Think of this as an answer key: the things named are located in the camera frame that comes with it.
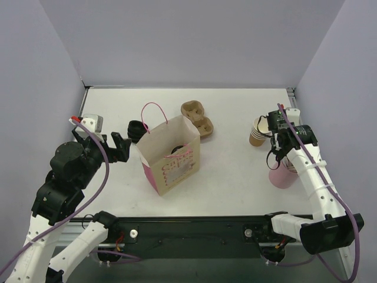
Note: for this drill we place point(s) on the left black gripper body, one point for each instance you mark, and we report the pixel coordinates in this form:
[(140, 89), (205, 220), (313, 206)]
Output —
[(107, 148)]

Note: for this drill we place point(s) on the stack of brown paper cups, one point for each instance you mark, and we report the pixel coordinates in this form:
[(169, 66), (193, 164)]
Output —
[(259, 132)]

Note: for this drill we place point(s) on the cream and pink paper bag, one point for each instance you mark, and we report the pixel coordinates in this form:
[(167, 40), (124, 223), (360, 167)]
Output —
[(169, 153)]

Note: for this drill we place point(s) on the black cup lid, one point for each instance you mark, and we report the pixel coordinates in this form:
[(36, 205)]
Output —
[(177, 148)]

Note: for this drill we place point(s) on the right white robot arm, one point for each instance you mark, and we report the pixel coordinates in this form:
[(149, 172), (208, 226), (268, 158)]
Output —
[(332, 225)]

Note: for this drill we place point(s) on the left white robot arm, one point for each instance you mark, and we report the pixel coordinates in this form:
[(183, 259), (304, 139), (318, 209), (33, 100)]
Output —
[(57, 201)]

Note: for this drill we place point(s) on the stack of black lids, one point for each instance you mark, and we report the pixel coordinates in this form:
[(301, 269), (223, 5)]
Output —
[(136, 130)]

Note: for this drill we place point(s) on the pink cup with straws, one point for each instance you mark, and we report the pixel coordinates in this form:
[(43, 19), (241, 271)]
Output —
[(283, 175)]

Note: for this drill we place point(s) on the brown pulp cup carrier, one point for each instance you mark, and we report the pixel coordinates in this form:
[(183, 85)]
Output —
[(194, 111)]

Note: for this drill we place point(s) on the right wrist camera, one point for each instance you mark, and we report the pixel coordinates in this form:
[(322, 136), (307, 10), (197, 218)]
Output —
[(293, 116)]

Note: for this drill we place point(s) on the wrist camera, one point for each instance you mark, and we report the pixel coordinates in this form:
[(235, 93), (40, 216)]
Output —
[(293, 116), (92, 122)]

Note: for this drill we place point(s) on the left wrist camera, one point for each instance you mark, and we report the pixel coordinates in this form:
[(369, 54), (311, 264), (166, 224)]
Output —
[(92, 122)]

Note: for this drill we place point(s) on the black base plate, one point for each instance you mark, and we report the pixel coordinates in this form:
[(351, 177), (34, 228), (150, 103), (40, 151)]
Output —
[(208, 237)]

